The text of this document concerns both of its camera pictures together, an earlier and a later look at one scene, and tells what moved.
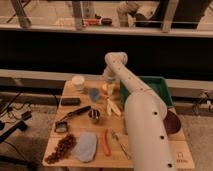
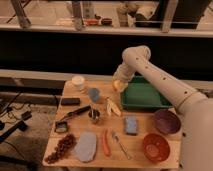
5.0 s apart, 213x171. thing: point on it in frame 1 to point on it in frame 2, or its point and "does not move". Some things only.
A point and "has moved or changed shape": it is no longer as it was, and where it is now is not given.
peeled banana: x=112 y=107 does not move
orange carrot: x=106 y=143 does not move
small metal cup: x=94 y=114 does not move
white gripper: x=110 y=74 to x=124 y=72
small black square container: x=61 y=126 does not move
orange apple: x=104 y=87 has moved or changed shape
